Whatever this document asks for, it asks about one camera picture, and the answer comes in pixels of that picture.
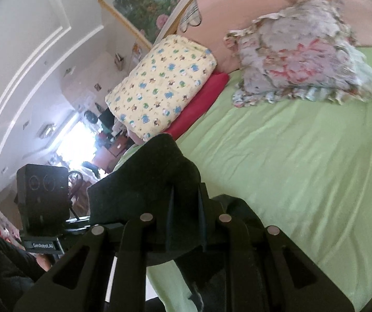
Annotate yellow patterned bolster pillow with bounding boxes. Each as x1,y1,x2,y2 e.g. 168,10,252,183
105,34,218,142

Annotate bright window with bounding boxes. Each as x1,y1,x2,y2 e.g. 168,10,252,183
55,112,100,166

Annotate black pants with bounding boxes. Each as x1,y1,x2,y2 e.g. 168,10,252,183
86,133,268,312

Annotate person's left hand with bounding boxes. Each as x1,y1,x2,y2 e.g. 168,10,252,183
35,254,55,272

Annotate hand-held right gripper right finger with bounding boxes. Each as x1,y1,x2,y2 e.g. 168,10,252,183
197,182,356,312

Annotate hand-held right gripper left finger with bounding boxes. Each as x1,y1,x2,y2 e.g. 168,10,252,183
12,187,176,312

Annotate floral ruffled pillow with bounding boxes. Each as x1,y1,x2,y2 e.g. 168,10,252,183
223,0,372,108

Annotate brown wooden cabinet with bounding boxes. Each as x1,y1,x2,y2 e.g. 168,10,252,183
93,138,129,173

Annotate ceiling light fixture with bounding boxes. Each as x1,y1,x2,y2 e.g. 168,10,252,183
37,123,57,138

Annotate red folded cloth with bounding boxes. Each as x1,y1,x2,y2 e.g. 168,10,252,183
165,71,229,137

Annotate person's left forearm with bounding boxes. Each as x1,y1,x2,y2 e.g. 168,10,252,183
0,224,47,312

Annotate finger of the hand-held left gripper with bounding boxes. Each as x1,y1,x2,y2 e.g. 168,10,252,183
64,215,93,235

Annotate green bed sheet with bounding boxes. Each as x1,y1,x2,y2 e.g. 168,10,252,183
111,46,372,312

